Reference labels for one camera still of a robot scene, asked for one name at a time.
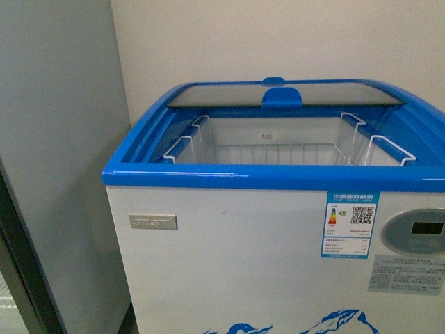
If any glass sliding freezer lid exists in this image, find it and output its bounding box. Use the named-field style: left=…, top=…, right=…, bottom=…
left=169, top=82, right=404, bottom=108

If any white blue chest freezer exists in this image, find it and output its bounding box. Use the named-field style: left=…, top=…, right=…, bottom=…
left=102, top=77, right=444, bottom=333

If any silver brand badge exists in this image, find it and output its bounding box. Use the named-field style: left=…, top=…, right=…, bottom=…
left=129, top=214, right=178, bottom=230

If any blue energy label sticker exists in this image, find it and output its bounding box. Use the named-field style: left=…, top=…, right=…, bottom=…
left=321, top=191, right=380, bottom=259

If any oval grey control panel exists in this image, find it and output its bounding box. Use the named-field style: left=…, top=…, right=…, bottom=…
left=382, top=208, right=444, bottom=256

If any grey instruction sticker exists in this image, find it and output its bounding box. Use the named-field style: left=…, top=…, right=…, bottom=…
left=368, top=255, right=444, bottom=296

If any white wire freezer basket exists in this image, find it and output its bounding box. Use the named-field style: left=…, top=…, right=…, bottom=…
left=162, top=111, right=417, bottom=166

